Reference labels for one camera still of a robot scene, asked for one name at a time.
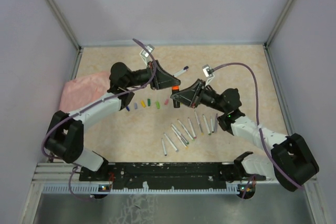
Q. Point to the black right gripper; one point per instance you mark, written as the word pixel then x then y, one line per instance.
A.
pixel 191 96

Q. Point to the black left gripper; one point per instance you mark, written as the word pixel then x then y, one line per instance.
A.
pixel 163 78

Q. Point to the orange highlighter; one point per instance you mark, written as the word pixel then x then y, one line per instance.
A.
pixel 176 103

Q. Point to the light green capped marker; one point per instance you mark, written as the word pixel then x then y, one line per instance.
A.
pixel 185 129

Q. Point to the black capped white marker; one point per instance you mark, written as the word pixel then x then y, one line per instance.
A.
pixel 212 125

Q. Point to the dark green capped marker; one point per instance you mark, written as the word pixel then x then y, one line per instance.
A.
pixel 207 125

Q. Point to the pink capped marker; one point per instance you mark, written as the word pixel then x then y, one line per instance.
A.
pixel 192 129

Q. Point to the yellow capped white marker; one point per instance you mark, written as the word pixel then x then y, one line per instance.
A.
pixel 175 132

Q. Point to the grey purple pen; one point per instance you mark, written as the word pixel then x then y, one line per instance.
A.
pixel 216 123

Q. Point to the grey blue capped marker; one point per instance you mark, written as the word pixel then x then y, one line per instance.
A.
pixel 171 142

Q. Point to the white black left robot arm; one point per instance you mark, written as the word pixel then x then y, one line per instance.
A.
pixel 65 136

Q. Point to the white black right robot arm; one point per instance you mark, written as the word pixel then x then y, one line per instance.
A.
pixel 288 158

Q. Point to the pink cloth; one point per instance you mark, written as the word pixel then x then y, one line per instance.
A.
pixel 81 91

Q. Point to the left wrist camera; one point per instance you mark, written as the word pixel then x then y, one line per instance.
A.
pixel 144 54

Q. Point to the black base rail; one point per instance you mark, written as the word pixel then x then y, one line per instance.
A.
pixel 195 175

